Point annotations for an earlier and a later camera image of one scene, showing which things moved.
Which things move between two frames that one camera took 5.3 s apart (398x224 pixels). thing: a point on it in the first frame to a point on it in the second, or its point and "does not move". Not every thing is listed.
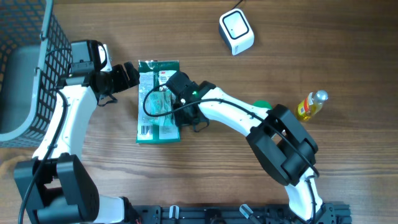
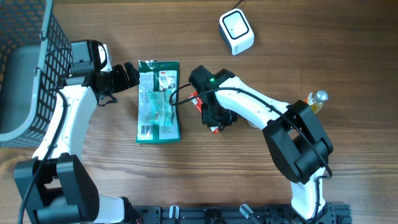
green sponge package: x=155 y=119 does not move
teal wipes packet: x=159 y=107 does not move
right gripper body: x=183 y=118 to x=214 y=116
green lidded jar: x=263 y=104 to x=252 y=124
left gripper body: x=116 y=80 does not move
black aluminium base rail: x=239 y=214 does not move
